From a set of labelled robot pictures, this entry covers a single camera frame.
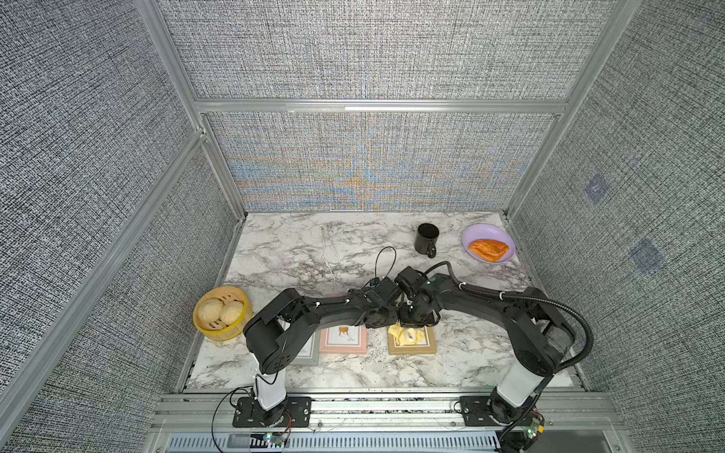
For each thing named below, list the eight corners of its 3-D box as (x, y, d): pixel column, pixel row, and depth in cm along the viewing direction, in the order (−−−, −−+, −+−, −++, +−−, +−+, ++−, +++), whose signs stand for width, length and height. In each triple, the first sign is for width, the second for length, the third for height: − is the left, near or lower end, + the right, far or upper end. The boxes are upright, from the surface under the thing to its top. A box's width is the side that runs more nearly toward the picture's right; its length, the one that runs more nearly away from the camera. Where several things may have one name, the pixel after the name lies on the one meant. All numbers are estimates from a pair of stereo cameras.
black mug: (416, 260, 107) (420, 244, 99) (413, 239, 113) (417, 223, 106) (436, 260, 107) (442, 244, 99) (432, 239, 113) (437, 223, 106)
